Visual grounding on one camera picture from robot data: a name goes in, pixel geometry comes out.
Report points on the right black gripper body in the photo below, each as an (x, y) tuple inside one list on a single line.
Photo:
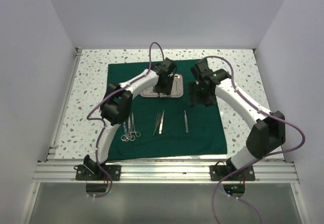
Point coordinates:
[(204, 98)]

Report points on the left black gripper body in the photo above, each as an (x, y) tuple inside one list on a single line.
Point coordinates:
[(165, 88)]

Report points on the stainless steel instrument tray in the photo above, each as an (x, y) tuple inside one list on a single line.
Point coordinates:
[(177, 90)]

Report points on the steel scalpel handle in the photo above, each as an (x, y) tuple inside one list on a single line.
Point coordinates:
[(186, 122)]

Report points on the steel tweezers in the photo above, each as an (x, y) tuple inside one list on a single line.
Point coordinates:
[(161, 123)]

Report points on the green surgical cloth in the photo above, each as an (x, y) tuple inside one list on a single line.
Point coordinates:
[(205, 136)]

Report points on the steel ring forceps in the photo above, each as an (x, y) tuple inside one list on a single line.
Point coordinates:
[(130, 135), (133, 130)]

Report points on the steel surgical scissors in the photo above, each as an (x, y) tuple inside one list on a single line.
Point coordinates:
[(125, 136)]

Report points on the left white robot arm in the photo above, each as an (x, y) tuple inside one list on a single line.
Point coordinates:
[(116, 105)]

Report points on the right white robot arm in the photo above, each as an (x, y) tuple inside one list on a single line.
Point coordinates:
[(268, 131)]

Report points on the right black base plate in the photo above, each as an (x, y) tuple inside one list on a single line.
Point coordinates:
[(245, 174)]

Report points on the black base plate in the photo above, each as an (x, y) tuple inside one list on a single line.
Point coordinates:
[(112, 172), (245, 174)]

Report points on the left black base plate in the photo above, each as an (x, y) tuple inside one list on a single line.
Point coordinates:
[(112, 172)]

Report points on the aluminium mounting rail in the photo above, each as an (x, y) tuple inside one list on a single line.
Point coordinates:
[(174, 171)]

